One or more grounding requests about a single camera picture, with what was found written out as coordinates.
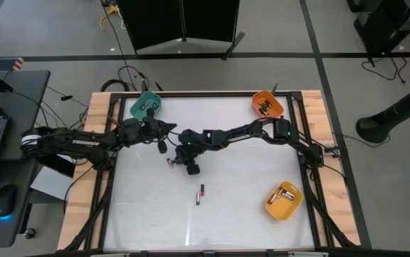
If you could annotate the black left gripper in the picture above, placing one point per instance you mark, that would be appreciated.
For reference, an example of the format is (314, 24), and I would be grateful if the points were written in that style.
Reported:
(153, 130)

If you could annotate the silver Energizer battery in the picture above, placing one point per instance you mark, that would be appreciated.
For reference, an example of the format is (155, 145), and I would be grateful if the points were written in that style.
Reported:
(289, 195)
(272, 198)
(170, 163)
(281, 192)

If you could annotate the black folding partition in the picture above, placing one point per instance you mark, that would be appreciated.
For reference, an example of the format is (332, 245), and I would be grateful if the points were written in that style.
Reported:
(154, 21)

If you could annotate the black caster wheel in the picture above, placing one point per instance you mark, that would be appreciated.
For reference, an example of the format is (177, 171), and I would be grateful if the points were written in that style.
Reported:
(30, 233)

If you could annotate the black computer mouse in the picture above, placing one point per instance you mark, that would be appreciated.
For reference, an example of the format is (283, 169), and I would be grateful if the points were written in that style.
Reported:
(5, 200)

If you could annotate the teal plastic bin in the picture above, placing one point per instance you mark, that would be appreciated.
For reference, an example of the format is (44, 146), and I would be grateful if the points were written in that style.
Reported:
(153, 98)

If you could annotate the red white striped object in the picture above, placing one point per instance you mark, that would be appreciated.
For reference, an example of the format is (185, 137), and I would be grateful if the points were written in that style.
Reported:
(18, 63)

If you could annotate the silver black battery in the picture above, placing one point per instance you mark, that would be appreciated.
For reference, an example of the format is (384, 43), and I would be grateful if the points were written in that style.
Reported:
(197, 199)

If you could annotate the wooden table board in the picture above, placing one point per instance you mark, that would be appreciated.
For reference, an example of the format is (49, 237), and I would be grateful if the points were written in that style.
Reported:
(313, 107)

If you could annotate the white box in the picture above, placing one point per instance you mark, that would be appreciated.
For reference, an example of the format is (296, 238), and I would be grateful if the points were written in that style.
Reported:
(49, 183)

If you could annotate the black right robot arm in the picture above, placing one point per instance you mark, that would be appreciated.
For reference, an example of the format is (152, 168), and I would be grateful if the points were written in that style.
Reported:
(240, 133)

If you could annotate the black frame brace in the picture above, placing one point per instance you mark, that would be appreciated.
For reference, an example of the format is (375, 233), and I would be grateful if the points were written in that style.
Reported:
(274, 89)
(158, 86)

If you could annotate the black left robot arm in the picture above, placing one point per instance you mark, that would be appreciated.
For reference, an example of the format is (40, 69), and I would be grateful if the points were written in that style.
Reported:
(83, 142)

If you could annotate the orange plastic bin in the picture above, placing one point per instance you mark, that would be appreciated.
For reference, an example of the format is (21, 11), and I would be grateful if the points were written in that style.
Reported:
(266, 95)

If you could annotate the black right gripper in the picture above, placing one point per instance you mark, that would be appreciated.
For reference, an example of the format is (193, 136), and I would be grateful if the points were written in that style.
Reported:
(188, 158)

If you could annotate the yellow plastic bin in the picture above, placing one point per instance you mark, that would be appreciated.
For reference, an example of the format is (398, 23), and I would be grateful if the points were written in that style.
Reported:
(283, 212)

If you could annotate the black flat panel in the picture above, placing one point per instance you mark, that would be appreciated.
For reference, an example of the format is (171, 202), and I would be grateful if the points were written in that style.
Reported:
(56, 167)

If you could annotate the black desk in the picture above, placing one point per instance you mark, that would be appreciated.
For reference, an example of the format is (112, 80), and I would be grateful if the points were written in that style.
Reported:
(23, 107)

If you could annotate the black copper Duracell battery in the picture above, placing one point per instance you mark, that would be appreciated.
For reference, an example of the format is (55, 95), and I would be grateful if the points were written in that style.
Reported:
(260, 105)
(264, 111)
(267, 105)

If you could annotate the black aluminium table frame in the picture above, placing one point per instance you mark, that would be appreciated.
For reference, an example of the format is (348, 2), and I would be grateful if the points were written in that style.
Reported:
(208, 94)

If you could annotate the small dark battery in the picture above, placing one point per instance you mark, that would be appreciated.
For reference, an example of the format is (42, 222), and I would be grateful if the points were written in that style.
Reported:
(144, 106)

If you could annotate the person's leg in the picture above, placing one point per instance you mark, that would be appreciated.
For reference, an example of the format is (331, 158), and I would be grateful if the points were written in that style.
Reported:
(404, 105)

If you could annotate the black equipment cart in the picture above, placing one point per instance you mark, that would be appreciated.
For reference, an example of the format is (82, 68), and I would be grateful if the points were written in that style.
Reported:
(386, 25)

